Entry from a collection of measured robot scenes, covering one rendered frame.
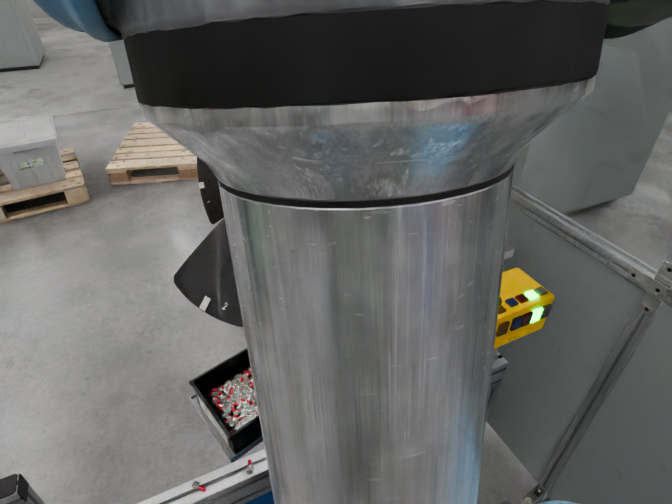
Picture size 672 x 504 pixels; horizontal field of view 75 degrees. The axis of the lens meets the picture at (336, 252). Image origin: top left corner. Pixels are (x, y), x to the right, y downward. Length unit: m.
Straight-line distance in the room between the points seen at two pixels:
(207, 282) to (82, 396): 1.33
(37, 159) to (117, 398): 2.04
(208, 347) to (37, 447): 0.75
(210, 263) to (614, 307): 0.99
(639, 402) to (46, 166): 3.57
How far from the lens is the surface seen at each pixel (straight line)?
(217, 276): 1.03
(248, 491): 0.91
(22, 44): 7.98
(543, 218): 1.36
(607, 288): 1.29
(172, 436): 2.00
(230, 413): 0.97
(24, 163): 3.72
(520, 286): 0.92
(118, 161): 3.93
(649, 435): 1.42
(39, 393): 2.38
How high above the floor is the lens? 1.63
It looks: 37 degrees down
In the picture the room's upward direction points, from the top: straight up
